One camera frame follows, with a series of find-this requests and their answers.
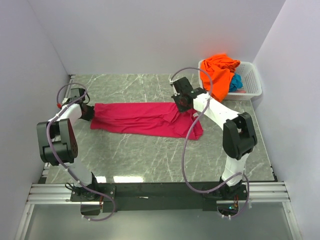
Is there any magenta red t shirt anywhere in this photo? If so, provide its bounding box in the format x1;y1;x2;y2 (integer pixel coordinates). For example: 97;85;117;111
90;102;197;138

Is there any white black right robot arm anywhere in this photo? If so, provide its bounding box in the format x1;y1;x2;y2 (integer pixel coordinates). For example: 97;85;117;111
170;77;258;200

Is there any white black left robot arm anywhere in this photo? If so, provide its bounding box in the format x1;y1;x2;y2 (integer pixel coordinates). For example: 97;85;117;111
36;84;100;201

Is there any orange t shirt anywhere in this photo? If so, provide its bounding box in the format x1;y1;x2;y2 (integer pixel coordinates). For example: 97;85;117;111
200;53;241;102

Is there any teal blue t shirt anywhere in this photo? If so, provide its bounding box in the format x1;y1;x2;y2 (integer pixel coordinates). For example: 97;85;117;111
229;73;243;93

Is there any dusty pink t shirt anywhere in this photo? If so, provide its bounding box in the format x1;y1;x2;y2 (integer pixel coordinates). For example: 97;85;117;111
234;89;247;94

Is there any white plastic laundry basket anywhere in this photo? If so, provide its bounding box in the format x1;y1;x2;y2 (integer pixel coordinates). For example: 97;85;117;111
198;58;262;101

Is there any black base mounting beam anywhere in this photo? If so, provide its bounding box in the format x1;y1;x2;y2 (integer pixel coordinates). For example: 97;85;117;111
70;181;248;216

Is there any aluminium extrusion rail frame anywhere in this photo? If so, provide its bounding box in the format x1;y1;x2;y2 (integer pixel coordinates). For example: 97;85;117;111
13;74;301;240

